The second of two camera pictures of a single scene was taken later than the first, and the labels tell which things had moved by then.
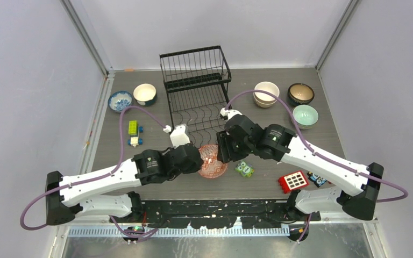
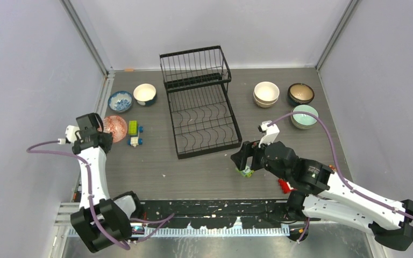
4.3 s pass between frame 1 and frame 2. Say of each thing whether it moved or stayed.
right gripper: moved
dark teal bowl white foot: stayed
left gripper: moved
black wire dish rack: stayed
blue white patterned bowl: stayed
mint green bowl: stayed
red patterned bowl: moved
